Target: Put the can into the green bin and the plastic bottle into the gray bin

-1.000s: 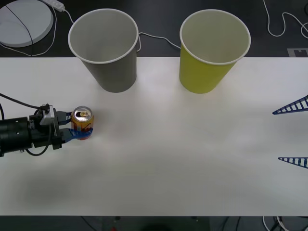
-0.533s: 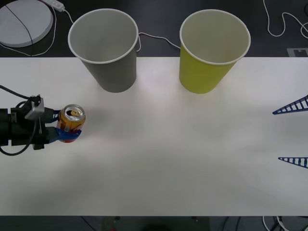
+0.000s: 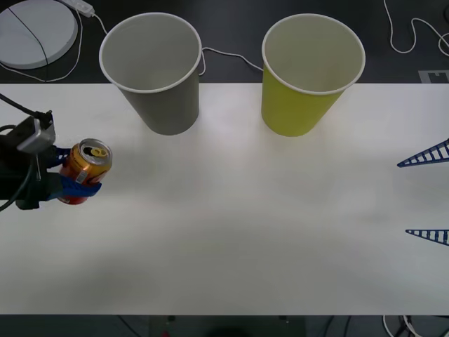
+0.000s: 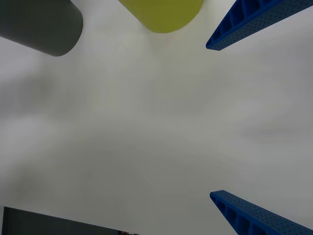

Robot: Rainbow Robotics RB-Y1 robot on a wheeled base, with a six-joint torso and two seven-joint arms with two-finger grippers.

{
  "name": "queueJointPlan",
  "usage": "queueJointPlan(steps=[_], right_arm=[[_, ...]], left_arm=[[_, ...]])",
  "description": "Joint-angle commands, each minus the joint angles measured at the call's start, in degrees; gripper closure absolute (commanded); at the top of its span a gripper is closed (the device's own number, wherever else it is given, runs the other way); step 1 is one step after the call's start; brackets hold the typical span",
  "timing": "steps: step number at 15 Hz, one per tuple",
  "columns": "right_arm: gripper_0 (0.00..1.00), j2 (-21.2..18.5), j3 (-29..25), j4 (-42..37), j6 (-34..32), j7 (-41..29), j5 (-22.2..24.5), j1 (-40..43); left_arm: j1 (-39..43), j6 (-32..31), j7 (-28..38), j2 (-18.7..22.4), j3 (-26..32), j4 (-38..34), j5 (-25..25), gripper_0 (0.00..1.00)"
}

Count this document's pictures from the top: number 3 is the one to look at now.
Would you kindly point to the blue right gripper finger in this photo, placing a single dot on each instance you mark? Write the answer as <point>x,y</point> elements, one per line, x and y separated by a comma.
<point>433,154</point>
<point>436,236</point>

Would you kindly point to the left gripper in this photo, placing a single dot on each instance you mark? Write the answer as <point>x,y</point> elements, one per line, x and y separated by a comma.
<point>21,182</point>

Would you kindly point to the orange drink can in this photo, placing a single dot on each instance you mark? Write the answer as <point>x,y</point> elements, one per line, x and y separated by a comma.
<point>92,165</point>

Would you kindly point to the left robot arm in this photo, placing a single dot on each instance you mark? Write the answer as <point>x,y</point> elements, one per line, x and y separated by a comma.
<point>35,136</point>

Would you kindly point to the grey floor marker plate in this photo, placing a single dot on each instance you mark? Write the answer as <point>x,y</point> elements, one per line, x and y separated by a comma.
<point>433,76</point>

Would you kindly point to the grey plastic bin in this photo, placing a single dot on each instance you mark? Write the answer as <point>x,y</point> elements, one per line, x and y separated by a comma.
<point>165,105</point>

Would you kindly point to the white round disc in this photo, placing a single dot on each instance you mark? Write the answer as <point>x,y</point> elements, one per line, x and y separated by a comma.
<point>24,42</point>

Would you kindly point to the yellow-green plastic bin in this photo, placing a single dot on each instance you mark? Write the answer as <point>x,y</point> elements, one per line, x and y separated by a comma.
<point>291,109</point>

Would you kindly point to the white power strip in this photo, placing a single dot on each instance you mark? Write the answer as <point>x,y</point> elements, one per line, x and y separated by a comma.
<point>81,5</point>

